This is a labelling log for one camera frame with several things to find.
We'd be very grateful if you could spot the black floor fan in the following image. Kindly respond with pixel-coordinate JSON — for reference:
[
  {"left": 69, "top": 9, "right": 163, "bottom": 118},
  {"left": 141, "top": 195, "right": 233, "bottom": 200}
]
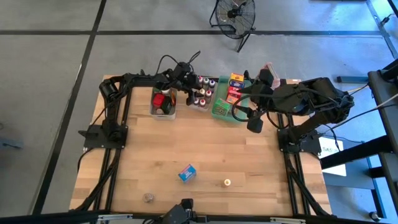
[{"left": 208, "top": 0, "right": 257, "bottom": 54}]

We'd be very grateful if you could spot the blue Rice Krispies box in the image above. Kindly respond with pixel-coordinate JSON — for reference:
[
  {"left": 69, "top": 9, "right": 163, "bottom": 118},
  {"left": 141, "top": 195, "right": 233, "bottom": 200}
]
[{"left": 177, "top": 164, "right": 198, "bottom": 184}]

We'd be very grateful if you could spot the white cable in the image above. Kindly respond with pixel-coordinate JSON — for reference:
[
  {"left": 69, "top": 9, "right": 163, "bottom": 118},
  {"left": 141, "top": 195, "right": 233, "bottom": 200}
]
[{"left": 375, "top": 92, "right": 398, "bottom": 110}]

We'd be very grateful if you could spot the green cereal box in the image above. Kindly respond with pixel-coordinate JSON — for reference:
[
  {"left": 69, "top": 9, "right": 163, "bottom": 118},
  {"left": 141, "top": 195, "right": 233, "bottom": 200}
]
[{"left": 212, "top": 98, "right": 232, "bottom": 117}]

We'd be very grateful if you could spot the teal plastic bin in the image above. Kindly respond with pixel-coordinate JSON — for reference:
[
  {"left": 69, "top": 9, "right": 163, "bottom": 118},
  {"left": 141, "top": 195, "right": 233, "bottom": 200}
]
[{"left": 211, "top": 75, "right": 253, "bottom": 124}]

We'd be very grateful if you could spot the clear plastic bin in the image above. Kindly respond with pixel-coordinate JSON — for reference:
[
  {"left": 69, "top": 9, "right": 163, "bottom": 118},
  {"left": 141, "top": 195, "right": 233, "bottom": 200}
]
[{"left": 185, "top": 76, "right": 218, "bottom": 113}]

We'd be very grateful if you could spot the dark side desk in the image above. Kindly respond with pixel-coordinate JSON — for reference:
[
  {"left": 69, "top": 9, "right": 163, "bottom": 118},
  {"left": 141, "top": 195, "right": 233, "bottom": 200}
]
[{"left": 320, "top": 58, "right": 398, "bottom": 220}]

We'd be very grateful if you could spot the white paper sheet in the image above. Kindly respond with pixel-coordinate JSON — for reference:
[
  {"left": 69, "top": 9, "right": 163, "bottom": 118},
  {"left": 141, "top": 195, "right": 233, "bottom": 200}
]
[{"left": 318, "top": 136, "right": 347, "bottom": 177}]

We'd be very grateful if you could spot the silver metal bracket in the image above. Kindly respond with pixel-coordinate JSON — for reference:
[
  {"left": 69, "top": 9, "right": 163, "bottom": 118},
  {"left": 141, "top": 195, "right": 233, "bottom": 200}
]
[
  {"left": 269, "top": 217, "right": 307, "bottom": 224},
  {"left": 97, "top": 213, "right": 134, "bottom": 222}
]

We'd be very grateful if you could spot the grey plastic bin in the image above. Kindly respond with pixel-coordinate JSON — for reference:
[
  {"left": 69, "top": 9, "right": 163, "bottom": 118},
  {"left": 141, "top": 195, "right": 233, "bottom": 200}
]
[{"left": 149, "top": 86, "right": 178, "bottom": 121}]

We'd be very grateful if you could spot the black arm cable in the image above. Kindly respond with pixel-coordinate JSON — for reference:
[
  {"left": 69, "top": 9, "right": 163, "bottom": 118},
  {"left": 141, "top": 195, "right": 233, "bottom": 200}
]
[
  {"left": 155, "top": 50, "right": 202, "bottom": 77},
  {"left": 231, "top": 93, "right": 292, "bottom": 130}
]

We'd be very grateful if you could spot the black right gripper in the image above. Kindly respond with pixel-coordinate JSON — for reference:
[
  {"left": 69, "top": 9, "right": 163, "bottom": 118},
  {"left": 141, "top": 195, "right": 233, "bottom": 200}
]
[{"left": 247, "top": 68, "right": 284, "bottom": 134}]

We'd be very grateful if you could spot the black floor cable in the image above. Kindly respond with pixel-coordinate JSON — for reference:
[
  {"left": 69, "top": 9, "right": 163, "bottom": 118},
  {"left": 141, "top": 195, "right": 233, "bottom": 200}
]
[{"left": 323, "top": 104, "right": 398, "bottom": 134}]

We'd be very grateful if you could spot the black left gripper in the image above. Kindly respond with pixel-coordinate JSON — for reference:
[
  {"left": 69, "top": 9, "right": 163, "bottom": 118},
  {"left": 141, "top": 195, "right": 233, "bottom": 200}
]
[{"left": 169, "top": 61, "right": 203, "bottom": 107}]

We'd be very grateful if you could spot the blue floor bar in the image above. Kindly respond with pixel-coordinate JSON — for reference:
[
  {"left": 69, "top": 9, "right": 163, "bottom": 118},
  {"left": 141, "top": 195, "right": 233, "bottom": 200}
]
[{"left": 336, "top": 75, "right": 370, "bottom": 84}]

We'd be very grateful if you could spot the red spice tin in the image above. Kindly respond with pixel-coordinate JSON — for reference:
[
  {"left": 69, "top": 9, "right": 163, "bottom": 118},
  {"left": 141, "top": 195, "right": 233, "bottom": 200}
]
[{"left": 152, "top": 93, "right": 165, "bottom": 108}]

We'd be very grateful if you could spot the black cable bundle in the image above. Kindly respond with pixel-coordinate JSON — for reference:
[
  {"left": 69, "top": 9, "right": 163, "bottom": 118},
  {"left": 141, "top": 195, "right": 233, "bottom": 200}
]
[
  {"left": 284, "top": 154, "right": 332, "bottom": 217},
  {"left": 74, "top": 148, "right": 121, "bottom": 212}
]

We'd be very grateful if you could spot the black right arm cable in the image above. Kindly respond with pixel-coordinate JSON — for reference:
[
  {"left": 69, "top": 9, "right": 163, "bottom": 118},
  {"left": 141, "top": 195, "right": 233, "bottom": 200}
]
[{"left": 231, "top": 93, "right": 292, "bottom": 130}]

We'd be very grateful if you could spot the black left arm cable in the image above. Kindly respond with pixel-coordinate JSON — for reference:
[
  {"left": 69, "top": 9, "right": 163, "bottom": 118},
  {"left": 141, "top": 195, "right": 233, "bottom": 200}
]
[{"left": 155, "top": 50, "right": 202, "bottom": 77}]

